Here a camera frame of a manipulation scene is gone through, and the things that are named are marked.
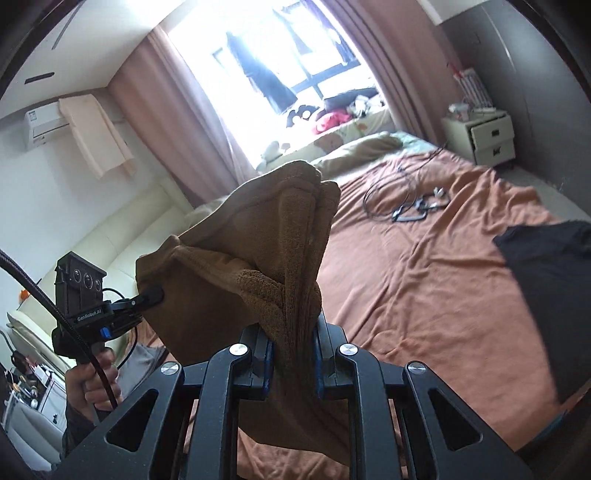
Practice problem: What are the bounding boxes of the person's left hand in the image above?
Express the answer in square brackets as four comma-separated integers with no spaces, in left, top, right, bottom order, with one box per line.
[65,348,123,425]

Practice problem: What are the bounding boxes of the pink curtain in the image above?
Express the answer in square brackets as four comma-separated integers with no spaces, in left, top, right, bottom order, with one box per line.
[321,0,450,145]
[108,25,260,209]

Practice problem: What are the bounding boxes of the cream headboard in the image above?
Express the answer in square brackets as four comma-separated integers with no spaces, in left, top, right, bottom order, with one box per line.
[39,185,195,325]

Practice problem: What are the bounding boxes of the bear print pillow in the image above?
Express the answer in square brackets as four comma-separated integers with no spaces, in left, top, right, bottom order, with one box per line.
[259,108,394,163]

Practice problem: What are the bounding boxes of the orange blanket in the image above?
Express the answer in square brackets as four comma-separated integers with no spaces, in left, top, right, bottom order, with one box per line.
[139,150,574,480]

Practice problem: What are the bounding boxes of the thin black cable loop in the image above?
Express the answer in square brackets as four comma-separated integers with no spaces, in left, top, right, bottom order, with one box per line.
[362,143,452,225]

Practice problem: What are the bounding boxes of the brown printed t-shirt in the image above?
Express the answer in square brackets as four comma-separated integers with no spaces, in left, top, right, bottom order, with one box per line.
[135,160,357,468]

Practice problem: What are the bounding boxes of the window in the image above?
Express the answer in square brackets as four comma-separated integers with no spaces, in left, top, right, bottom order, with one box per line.
[168,0,385,168]

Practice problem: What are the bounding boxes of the white nightstand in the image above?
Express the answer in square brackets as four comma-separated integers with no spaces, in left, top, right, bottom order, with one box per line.
[441,111,516,165]

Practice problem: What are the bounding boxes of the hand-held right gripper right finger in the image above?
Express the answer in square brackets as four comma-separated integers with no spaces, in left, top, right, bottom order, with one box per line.
[313,323,519,480]

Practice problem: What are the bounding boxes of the thick black cable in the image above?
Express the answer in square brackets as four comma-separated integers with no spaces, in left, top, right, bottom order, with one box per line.
[0,250,120,412]

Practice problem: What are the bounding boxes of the person's left forearm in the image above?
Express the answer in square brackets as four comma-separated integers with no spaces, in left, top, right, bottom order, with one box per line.
[61,404,108,463]

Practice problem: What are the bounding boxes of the olive duvet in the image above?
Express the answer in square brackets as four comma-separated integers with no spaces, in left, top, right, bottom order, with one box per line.
[189,131,438,223]

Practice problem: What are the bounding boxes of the cluttered white shelf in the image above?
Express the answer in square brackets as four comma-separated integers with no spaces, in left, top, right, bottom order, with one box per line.
[0,314,71,435]

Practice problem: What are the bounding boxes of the dark hanging garment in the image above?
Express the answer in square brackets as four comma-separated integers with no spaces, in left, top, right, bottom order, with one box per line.
[225,30,299,114]

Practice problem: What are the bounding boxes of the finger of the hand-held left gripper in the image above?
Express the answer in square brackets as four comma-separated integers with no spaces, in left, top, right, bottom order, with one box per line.
[112,285,166,312]
[99,311,144,341]

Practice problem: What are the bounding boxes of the white air conditioner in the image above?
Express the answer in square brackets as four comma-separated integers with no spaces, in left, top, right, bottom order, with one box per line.
[21,99,78,151]

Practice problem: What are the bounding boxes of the pile of clothes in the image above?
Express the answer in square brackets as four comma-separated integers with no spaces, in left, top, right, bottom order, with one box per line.
[284,88,387,136]

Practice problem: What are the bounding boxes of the black garment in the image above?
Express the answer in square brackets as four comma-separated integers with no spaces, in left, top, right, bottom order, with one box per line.
[492,220,591,403]

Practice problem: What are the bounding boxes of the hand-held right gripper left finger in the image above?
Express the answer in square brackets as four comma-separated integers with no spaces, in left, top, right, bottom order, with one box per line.
[44,329,274,480]

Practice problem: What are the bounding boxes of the peach towel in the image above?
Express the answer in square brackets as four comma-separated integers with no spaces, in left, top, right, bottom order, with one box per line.
[59,93,138,181]

